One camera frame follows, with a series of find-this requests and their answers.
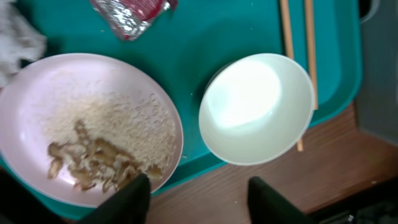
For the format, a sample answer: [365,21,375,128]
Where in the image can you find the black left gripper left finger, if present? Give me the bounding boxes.
[78,174,150,224]

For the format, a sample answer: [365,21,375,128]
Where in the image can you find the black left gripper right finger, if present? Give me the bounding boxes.
[248,176,315,224]

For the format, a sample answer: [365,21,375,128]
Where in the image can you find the white bowl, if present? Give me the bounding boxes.
[198,54,315,166]

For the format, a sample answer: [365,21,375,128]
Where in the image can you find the red foil snack wrapper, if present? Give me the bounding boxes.
[90,0,178,40]

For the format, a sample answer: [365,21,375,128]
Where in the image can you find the wooden chopstick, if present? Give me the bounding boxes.
[304,0,318,110]
[279,0,304,152]

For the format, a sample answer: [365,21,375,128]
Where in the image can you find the white paper napkin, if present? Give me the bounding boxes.
[1,0,47,88]

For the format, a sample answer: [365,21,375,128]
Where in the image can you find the peanut shells and rice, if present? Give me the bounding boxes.
[40,93,177,192]

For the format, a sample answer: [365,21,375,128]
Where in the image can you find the white plate with food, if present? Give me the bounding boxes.
[1,54,183,208]

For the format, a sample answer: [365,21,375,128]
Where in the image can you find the black tray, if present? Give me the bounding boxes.
[308,177,397,224]

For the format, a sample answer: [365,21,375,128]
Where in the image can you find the teal plastic tray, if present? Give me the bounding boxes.
[0,0,363,221]

